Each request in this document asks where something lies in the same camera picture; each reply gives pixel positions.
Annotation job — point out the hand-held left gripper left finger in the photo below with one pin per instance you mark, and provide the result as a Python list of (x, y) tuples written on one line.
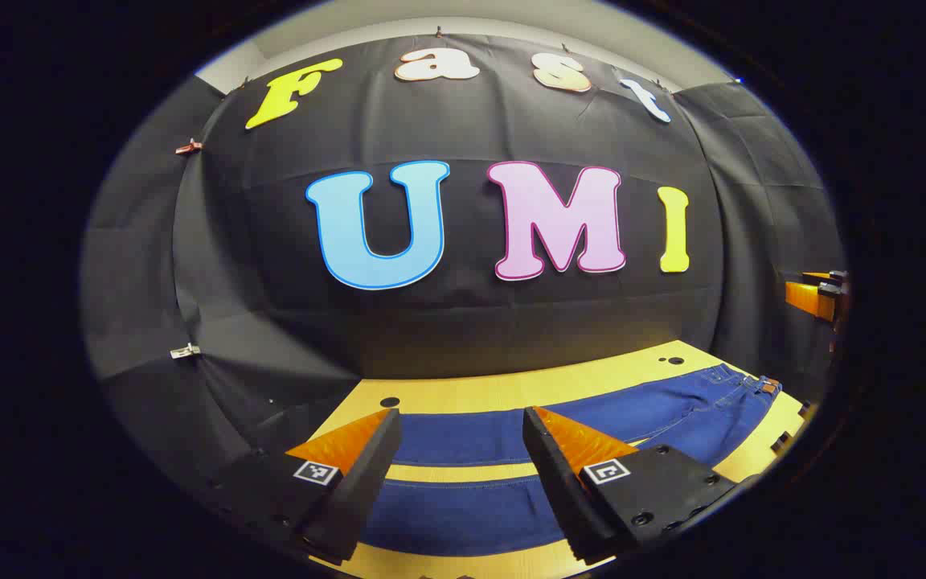
[(362, 482)]

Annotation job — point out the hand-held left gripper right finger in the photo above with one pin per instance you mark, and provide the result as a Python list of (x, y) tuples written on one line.
[(563, 490)]

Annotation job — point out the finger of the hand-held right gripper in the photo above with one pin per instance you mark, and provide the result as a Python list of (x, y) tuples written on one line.
[(825, 277), (807, 299)]

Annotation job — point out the blue denim jeans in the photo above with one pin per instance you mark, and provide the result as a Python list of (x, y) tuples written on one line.
[(656, 410)]

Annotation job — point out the white cloth clip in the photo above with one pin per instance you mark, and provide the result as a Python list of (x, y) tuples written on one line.
[(186, 351)]

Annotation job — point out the red cloth clip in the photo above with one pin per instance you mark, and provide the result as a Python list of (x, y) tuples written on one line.
[(188, 147)]

